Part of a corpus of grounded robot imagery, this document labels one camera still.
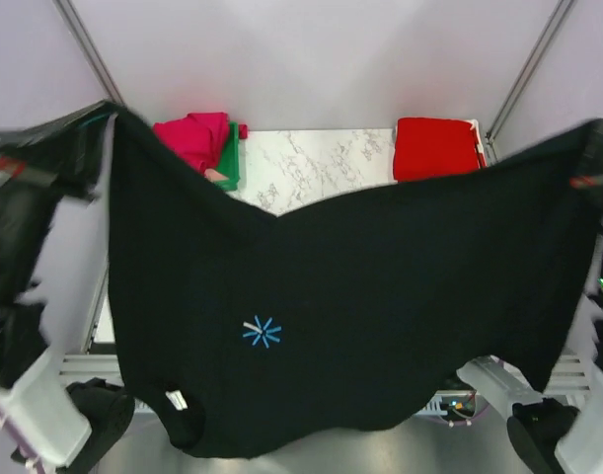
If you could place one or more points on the left aluminium frame post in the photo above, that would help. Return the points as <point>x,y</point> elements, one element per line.
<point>78,30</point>

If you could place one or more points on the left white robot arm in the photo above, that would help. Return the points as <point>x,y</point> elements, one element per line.
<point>57,427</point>

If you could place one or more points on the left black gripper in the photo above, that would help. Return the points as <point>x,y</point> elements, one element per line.
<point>61,151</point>

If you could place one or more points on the white slotted cable duct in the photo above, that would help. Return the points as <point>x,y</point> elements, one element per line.
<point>437,405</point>

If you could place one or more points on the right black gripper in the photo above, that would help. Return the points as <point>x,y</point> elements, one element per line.
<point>596,165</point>

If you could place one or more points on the black t shirt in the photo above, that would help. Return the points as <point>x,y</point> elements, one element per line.
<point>244,331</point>

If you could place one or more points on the right aluminium frame post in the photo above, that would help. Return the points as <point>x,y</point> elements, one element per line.
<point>538,52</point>

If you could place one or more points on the aluminium frame post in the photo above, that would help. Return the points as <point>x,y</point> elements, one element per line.
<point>538,52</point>
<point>78,30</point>

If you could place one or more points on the peach pink t shirt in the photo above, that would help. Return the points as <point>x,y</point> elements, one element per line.
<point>214,176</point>

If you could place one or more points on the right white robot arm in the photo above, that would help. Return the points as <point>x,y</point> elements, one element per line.
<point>560,430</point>

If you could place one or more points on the folded red t shirt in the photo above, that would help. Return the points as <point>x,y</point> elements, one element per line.
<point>427,148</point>

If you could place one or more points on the green plastic tray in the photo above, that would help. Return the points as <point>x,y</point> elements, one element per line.
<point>229,162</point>

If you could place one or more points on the magenta t shirt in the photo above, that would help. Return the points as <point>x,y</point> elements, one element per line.
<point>198,138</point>

